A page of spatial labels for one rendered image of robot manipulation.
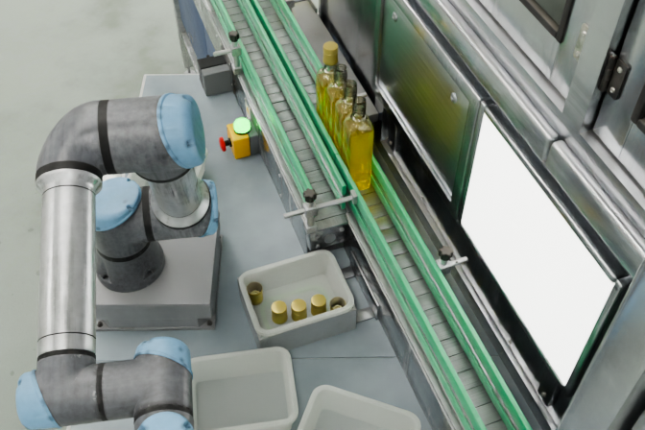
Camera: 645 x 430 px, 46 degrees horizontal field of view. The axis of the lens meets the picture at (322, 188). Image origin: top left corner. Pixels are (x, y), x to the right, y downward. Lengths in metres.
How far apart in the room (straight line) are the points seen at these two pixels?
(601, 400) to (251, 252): 1.36
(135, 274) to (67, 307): 0.61
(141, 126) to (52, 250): 0.22
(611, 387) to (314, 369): 1.16
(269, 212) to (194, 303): 0.38
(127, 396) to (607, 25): 0.80
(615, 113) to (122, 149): 0.72
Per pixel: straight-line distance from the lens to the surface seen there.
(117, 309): 1.73
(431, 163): 1.70
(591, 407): 0.62
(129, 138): 1.17
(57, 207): 1.15
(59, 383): 1.06
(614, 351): 0.56
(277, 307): 1.70
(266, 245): 1.88
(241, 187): 2.01
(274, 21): 2.33
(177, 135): 1.17
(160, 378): 1.04
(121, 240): 1.61
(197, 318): 1.73
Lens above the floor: 2.23
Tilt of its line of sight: 48 degrees down
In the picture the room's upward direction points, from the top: straight up
